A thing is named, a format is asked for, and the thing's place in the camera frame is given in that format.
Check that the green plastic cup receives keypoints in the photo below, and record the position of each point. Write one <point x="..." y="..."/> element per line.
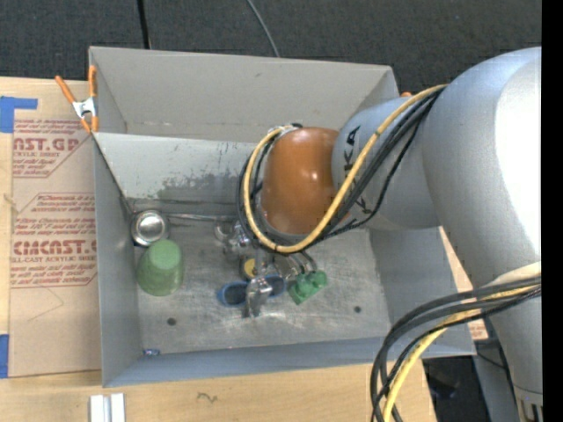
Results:
<point x="160" y="269"/>

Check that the blue sunglasses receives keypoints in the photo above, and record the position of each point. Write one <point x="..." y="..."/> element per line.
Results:
<point x="233" y="292"/>

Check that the shiny silver metal cup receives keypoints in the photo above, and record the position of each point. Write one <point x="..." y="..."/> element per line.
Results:
<point x="149" y="227"/>

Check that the yellow round object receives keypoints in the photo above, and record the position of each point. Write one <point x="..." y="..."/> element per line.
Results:
<point x="249" y="268"/>

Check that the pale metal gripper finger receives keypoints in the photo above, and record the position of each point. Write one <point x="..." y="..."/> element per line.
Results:
<point x="252" y="304"/>
<point x="264" y="287"/>

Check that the brown cardboard board red print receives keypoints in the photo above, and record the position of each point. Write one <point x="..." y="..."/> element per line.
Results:
<point x="53" y="306"/>

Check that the grey metal bin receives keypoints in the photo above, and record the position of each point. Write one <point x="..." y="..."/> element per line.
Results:
<point x="198" y="323"/>

